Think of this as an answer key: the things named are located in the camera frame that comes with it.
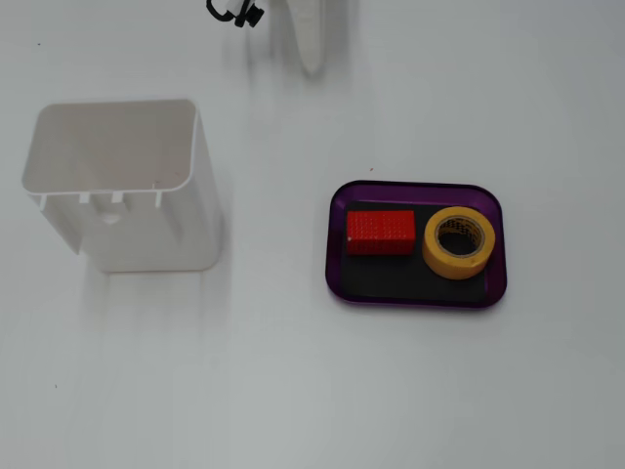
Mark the white fixed gripper finger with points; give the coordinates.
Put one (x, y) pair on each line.
(310, 34)

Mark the yellow tape roll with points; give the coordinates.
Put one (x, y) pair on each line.
(432, 251)

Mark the white plastic open box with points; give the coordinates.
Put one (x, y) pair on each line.
(146, 244)

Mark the red perforated block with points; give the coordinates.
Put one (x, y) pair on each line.
(381, 232)

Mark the black tray mat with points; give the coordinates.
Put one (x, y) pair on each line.
(390, 281)

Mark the purple metal tray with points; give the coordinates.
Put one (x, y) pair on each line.
(497, 288)

